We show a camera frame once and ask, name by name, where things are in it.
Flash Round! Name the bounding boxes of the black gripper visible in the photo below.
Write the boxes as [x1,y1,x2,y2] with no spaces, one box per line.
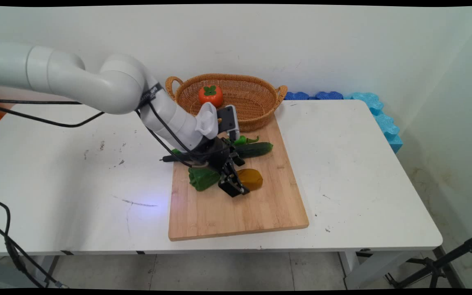
[196,137,250,198]

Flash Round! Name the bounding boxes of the brown potato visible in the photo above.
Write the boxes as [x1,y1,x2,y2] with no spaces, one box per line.
[236,168,263,192]

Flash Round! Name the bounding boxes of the dark green cucumber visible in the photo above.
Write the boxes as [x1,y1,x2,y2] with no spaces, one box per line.
[160,142,274,163]

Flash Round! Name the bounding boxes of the long green chili pepper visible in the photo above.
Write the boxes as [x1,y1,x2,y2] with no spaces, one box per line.
[171,136,260,155]

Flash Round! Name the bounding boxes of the green bell pepper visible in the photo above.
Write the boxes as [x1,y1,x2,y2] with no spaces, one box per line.
[188,167,222,192]

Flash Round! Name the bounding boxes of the bamboo cutting board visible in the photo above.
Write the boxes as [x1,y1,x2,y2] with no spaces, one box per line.
[168,114,310,242]

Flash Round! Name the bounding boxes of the orange persimmon with green calyx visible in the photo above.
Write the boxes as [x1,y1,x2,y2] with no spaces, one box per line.
[198,84,224,109]

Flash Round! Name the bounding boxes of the light blue foam mat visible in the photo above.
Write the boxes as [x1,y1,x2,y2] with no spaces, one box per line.
[344,92,404,154]

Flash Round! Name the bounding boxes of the white table leg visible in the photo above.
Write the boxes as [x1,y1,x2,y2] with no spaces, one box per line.
[338,251,419,290]
[35,254,61,284]

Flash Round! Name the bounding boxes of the black tripod stand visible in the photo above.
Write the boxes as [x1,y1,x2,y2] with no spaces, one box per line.
[385,231,472,289]

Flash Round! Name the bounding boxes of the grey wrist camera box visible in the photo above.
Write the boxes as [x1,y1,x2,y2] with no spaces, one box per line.
[217,105,241,142]

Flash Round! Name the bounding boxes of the woven wicker basket with handles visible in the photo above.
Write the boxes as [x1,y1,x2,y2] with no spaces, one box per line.
[165,73,288,132]

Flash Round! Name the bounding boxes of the black labelled cable strap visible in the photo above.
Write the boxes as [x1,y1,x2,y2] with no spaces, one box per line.
[139,83,165,109]

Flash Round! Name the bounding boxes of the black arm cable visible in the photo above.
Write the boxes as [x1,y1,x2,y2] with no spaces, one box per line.
[0,98,220,169]

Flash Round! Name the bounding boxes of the black cable with metal connector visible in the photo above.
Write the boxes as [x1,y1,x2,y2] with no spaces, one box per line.
[0,197,69,289]

